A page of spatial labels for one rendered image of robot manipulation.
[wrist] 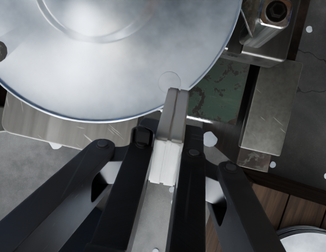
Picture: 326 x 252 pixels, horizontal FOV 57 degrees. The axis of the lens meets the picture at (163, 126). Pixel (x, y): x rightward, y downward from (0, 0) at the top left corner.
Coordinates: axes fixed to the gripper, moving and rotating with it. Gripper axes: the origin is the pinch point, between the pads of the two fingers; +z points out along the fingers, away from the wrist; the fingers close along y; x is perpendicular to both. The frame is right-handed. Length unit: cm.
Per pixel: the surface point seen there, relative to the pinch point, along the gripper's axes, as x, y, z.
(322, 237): -41, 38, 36
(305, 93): -26, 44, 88
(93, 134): -7.6, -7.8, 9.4
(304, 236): -42, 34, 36
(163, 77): -1.3, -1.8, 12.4
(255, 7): 6.2, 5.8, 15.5
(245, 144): -12.9, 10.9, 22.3
